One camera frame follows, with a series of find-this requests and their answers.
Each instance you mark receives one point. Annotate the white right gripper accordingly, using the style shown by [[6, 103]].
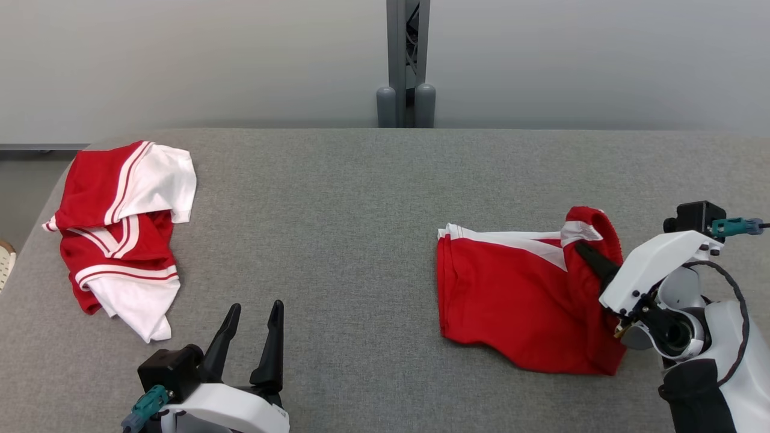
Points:
[[656, 258]]

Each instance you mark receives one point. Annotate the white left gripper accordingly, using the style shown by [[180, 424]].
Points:
[[228, 409]]

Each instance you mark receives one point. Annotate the red shorts with white stripe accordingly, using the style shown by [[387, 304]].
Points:
[[511, 300]]

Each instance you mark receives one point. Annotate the red and white jersey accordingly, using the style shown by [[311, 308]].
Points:
[[90, 180]]

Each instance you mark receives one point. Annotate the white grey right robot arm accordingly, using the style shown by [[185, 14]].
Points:
[[740, 373]]

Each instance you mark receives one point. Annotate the white perforated basket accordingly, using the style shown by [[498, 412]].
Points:
[[6, 264]]

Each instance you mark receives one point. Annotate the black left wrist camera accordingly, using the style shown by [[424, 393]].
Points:
[[171, 370]]

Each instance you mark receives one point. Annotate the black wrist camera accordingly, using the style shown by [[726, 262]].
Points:
[[171, 370], [695, 216]]

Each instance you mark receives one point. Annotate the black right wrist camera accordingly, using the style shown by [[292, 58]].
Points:
[[695, 216]]

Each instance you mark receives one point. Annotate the teal left camera connector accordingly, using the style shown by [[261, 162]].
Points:
[[147, 406]]

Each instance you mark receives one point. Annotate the teal camera connector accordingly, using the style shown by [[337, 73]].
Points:
[[734, 227], [147, 406]]

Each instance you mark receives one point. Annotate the teal right camera connector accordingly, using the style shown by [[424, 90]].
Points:
[[734, 227]]

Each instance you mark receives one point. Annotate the grey metal pillar frame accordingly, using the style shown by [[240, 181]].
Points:
[[396, 60]]

